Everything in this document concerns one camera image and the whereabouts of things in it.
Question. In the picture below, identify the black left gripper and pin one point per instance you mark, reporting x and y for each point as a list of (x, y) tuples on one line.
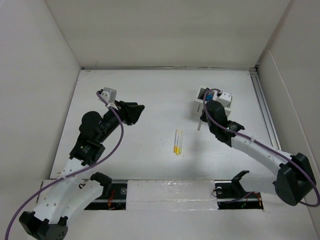
[(129, 112)]

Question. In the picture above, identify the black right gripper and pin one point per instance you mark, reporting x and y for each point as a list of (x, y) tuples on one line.
[(203, 116)]

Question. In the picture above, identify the blue cap black highlighter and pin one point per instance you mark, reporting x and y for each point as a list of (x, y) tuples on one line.
[(209, 97)]

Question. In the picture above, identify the pink cap white pen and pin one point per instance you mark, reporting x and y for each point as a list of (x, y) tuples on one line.
[(199, 125)]

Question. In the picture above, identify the yellow cap white pen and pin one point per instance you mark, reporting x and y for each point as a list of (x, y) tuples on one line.
[(176, 142), (180, 141)]

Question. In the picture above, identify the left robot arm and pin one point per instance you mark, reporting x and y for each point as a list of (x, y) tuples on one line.
[(78, 185)]

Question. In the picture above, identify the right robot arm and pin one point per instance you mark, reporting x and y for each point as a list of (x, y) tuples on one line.
[(295, 182)]

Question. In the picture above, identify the white pen holder box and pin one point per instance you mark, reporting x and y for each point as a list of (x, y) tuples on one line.
[(198, 102)]

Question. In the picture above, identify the white foam block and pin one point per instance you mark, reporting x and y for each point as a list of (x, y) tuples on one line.
[(170, 195)]

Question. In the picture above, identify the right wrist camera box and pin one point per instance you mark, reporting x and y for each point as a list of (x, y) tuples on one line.
[(225, 99)]

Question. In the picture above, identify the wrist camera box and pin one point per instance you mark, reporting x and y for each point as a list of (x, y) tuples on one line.
[(108, 94), (225, 99)]

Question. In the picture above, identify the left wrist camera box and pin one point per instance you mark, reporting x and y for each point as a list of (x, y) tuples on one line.
[(108, 94)]

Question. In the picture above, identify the aluminium rail right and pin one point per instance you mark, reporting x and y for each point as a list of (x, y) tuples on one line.
[(264, 109)]

